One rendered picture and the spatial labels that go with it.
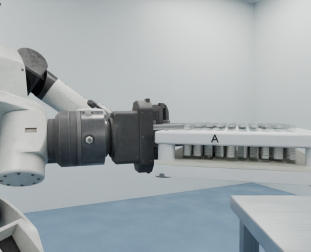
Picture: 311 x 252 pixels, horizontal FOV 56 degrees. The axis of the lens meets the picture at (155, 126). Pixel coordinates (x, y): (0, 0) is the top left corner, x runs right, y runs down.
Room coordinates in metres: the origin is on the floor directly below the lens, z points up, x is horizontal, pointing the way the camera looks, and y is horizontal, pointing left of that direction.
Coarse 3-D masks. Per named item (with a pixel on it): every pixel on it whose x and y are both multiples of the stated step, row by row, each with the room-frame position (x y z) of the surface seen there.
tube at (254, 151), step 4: (252, 128) 0.44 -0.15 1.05; (256, 128) 0.44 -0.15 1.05; (252, 148) 0.44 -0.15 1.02; (256, 148) 0.44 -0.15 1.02; (252, 152) 0.44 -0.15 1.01; (256, 152) 0.44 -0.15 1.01; (252, 156) 0.44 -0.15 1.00; (256, 156) 0.44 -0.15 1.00; (252, 160) 0.44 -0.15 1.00; (256, 160) 0.44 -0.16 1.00
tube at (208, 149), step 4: (208, 124) 0.46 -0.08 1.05; (212, 124) 0.47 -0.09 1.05; (208, 128) 0.46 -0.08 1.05; (212, 128) 0.47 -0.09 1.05; (204, 148) 0.47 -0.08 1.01; (208, 148) 0.46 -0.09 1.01; (204, 152) 0.47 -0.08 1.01; (208, 152) 0.46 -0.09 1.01; (204, 156) 0.47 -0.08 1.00; (208, 156) 0.46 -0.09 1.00
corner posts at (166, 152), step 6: (162, 144) 0.45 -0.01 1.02; (168, 144) 0.45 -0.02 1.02; (174, 144) 0.46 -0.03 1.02; (162, 150) 0.45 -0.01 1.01; (168, 150) 0.45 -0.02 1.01; (174, 150) 0.46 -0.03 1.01; (306, 150) 0.40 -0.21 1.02; (162, 156) 0.45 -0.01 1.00; (168, 156) 0.45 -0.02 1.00; (174, 156) 0.46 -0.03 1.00; (306, 156) 0.40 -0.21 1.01; (306, 162) 0.40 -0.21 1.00
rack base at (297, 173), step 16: (160, 160) 0.45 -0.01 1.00; (176, 160) 0.45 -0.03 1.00; (192, 160) 0.45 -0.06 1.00; (208, 160) 0.45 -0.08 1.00; (224, 160) 0.45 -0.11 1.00; (272, 160) 0.45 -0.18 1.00; (304, 160) 0.45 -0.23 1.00; (176, 176) 0.44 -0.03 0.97; (192, 176) 0.43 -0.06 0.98; (208, 176) 0.43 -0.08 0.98; (224, 176) 0.42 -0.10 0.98; (240, 176) 0.41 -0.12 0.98; (256, 176) 0.41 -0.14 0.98; (272, 176) 0.40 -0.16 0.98; (288, 176) 0.40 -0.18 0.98; (304, 176) 0.39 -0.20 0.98
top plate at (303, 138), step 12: (156, 132) 0.45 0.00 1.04; (168, 132) 0.44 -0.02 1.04; (180, 132) 0.44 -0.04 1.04; (192, 132) 0.43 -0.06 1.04; (204, 132) 0.43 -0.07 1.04; (216, 132) 0.42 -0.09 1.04; (228, 132) 0.42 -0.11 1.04; (240, 132) 0.42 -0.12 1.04; (252, 132) 0.41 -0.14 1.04; (264, 132) 0.41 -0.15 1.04; (276, 132) 0.41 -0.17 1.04; (288, 132) 0.41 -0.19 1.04; (300, 132) 0.42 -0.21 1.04; (192, 144) 0.44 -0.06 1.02; (204, 144) 0.43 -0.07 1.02; (216, 144) 0.42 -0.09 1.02; (228, 144) 0.42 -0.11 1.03; (240, 144) 0.41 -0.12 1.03; (252, 144) 0.41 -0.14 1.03; (264, 144) 0.40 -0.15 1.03; (276, 144) 0.40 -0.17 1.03; (288, 144) 0.40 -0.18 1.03; (300, 144) 0.39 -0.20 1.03
